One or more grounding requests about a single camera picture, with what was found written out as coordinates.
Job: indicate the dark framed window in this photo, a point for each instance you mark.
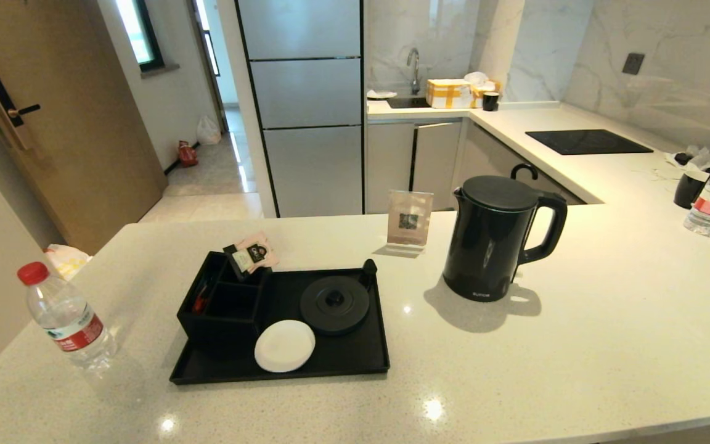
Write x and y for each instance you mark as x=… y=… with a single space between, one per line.
x=139 y=31

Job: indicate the yellow white plastic bag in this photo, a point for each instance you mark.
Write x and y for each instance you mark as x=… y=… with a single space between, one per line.
x=68 y=260

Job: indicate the small black cup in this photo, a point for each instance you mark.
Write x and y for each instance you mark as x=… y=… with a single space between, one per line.
x=490 y=101

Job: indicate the red sachet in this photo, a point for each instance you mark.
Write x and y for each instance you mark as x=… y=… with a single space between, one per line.
x=199 y=302

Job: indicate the black mug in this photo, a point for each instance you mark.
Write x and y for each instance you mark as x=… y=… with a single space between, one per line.
x=689 y=191

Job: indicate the white sink cabinet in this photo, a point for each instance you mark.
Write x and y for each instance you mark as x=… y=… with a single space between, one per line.
x=416 y=160

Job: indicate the red bag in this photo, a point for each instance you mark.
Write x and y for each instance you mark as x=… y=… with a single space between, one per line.
x=187 y=153

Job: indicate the silver refrigerator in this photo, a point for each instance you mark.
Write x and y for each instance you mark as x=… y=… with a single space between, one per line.
x=306 y=92

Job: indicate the black electric kettle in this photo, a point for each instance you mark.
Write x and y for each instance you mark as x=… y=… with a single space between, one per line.
x=490 y=246

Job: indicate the dark sink basin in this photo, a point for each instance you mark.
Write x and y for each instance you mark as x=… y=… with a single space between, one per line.
x=409 y=102

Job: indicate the white cloth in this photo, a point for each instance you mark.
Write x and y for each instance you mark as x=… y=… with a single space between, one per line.
x=381 y=94

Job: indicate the white crumpled tissue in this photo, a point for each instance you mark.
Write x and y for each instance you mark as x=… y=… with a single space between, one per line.
x=477 y=78

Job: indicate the black rectangular serving tray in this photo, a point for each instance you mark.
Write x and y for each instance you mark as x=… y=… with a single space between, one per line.
x=349 y=361

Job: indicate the black round kettle base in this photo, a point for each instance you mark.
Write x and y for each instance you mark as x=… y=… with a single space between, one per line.
x=333 y=308

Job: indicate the brown wooden door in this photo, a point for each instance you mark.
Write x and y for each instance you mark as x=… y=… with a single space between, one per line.
x=84 y=123

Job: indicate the black compartment organizer box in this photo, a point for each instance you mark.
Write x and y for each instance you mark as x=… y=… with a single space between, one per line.
x=219 y=324

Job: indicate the chrome faucet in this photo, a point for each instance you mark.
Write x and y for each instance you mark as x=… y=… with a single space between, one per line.
x=415 y=69

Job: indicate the crumpled clear plastic wrapper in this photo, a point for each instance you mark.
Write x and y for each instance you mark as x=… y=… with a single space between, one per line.
x=694 y=157

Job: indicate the grey counter base cabinets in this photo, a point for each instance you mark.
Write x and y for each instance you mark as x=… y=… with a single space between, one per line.
x=497 y=151

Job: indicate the black induction cooktop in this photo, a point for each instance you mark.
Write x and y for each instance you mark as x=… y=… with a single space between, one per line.
x=586 y=142

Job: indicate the grey wall socket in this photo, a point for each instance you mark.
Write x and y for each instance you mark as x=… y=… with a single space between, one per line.
x=633 y=63

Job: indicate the acrylic WiFi QR sign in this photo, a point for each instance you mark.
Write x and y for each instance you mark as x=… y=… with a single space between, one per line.
x=410 y=219

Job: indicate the yellow striped white box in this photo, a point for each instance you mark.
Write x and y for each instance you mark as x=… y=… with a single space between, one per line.
x=448 y=94

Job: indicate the pink tea sachet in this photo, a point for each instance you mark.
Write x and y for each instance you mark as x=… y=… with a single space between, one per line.
x=255 y=254

